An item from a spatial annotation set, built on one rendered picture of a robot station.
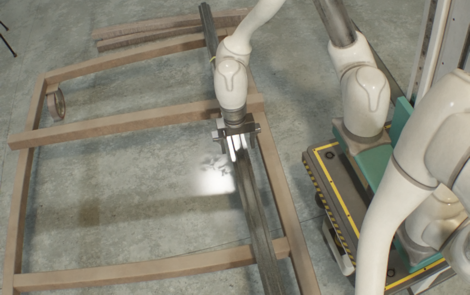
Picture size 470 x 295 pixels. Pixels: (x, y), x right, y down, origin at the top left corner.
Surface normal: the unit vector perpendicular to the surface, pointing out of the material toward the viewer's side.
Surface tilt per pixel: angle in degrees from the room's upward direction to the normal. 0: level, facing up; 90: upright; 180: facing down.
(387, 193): 71
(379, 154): 0
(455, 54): 90
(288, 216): 0
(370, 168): 0
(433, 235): 84
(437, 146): 63
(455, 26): 90
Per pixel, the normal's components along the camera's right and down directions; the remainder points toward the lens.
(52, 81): 0.20, 0.73
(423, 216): -0.86, 0.36
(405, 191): -0.53, 0.47
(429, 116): -0.85, -0.10
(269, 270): -0.06, -0.66
